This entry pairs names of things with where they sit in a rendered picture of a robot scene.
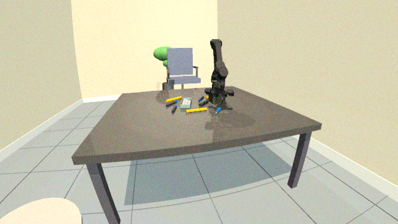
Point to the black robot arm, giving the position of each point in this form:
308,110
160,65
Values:
220,72

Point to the keyboard with white letter keys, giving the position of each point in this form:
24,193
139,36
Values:
186,103

